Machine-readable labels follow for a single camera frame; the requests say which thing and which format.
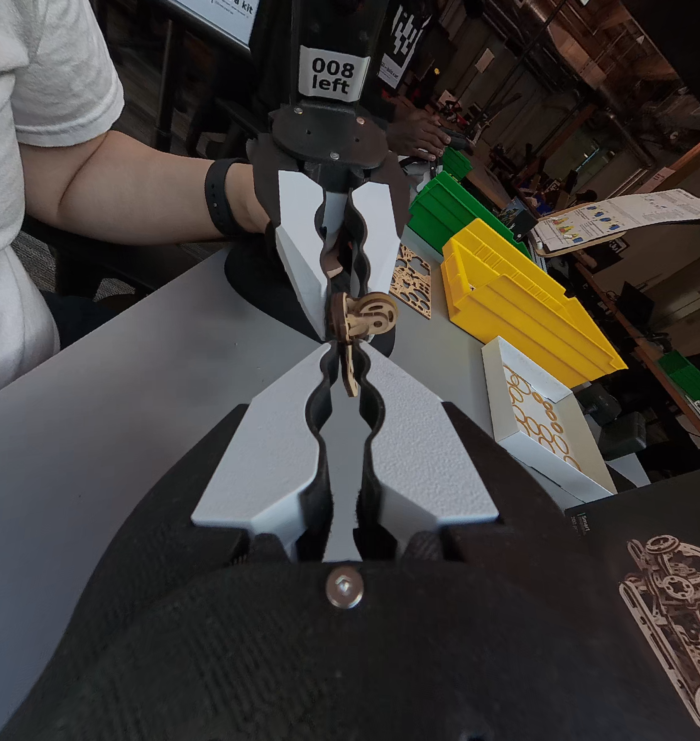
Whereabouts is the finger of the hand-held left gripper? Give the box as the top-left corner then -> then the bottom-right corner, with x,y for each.
275,169 -> 342,342
341,181 -> 402,305

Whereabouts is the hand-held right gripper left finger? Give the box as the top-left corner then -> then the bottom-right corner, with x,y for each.
191,342 -> 335,561

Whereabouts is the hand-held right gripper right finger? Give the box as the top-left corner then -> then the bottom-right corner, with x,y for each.
350,342 -> 499,561

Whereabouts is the wooden model assembly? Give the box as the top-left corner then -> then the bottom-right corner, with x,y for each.
326,291 -> 398,398

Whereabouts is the person's left forearm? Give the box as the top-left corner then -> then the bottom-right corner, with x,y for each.
23,130 -> 238,243

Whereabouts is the perforated wooden parts sheet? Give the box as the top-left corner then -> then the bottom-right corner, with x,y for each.
389,244 -> 433,320

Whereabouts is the black model kit box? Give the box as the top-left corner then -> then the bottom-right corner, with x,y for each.
564,466 -> 700,741

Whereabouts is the person's left hand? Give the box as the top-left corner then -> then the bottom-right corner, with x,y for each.
234,164 -> 272,235

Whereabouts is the black mesh wrist rest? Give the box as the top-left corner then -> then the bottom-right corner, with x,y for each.
225,237 -> 397,357

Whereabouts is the large green plastic bin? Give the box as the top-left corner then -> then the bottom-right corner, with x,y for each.
409,171 -> 530,258

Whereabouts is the black wristband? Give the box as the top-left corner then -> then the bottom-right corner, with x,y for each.
204,157 -> 252,238

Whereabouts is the small green plastic bin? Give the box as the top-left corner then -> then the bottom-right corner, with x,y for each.
440,147 -> 473,181

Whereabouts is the wooden sheet with rings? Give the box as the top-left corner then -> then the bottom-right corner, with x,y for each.
503,364 -> 582,471

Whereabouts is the black and white printed tag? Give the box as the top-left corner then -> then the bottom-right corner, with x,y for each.
379,0 -> 433,89

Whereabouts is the yellow plastic bin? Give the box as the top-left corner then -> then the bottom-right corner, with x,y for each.
451,219 -> 617,360
441,239 -> 629,389

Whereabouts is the small black box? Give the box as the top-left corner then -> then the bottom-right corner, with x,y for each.
497,197 -> 539,241

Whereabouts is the white cardboard box tray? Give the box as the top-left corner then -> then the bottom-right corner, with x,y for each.
481,336 -> 617,503

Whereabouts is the white sign board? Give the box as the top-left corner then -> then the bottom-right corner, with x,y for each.
173,0 -> 261,50

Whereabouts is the wooden document stand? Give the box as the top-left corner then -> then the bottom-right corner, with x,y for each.
534,200 -> 700,258

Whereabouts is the printed instruction sheet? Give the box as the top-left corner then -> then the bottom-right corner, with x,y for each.
532,188 -> 700,252

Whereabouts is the person's white t-shirt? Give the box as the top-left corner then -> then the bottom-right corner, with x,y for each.
0,0 -> 125,403

